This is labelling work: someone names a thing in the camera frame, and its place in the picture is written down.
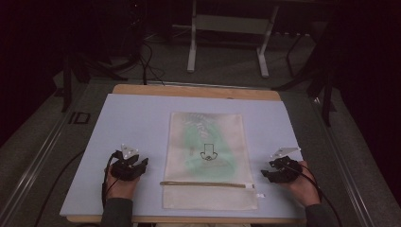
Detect black floor cable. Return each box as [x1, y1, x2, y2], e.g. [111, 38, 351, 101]
[33, 148, 87, 227]

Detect metal floor rail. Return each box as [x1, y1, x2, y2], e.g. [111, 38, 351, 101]
[0, 103, 81, 227]
[310, 96, 377, 227]

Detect light blue mat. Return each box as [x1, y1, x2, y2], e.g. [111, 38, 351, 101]
[59, 93, 307, 219]

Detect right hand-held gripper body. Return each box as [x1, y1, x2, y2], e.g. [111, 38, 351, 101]
[268, 147, 304, 184]

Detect white mesh zipper bag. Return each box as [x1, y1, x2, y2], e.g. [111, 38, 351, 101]
[162, 111, 266, 212]

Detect person's left hand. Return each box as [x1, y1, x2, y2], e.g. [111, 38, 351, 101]
[104, 164, 142, 201]

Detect black tripod stand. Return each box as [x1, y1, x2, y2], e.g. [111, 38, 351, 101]
[53, 46, 130, 114]

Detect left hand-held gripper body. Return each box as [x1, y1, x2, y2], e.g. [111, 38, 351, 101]
[110, 144, 144, 182]

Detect black floor cables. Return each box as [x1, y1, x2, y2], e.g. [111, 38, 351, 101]
[137, 39, 167, 87]

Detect wooden table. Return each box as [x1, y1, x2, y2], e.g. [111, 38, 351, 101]
[65, 83, 307, 225]

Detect green garment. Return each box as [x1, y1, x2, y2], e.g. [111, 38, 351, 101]
[182, 121, 238, 178]

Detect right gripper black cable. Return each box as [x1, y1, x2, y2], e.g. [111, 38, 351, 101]
[280, 162, 344, 227]

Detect black metal stand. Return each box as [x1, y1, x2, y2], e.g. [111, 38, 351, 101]
[271, 18, 339, 128]

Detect person's right hand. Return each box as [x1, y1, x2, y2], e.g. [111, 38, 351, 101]
[279, 160, 322, 208]

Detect white metal stand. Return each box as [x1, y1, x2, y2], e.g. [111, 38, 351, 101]
[186, 0, 281, 79]

